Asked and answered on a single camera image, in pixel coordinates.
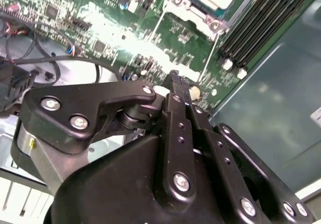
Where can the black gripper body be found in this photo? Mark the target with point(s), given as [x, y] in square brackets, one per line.
[113, 183]

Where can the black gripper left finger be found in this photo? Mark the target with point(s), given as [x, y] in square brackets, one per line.
[75, 101]

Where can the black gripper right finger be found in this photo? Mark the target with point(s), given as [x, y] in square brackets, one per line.
[225, 173]

